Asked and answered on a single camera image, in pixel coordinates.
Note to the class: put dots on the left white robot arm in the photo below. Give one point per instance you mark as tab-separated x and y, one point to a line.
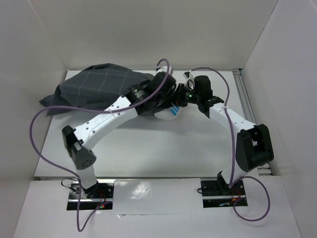
139	99

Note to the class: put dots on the dark grey checked pillowcase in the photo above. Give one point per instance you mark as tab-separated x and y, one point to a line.
95	87

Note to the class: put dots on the aluminium rail frame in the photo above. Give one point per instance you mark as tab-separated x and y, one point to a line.
264	170

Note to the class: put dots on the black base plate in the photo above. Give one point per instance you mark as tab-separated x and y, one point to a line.
214	197
103	197

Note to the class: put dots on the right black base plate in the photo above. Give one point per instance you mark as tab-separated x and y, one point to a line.
214	197

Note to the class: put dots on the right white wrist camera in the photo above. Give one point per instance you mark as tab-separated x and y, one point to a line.
189	80

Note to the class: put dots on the white pillow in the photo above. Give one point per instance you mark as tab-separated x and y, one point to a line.
168	114

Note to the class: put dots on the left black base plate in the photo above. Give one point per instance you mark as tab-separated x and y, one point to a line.
103	197

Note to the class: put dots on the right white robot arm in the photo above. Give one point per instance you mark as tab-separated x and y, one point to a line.
251	142

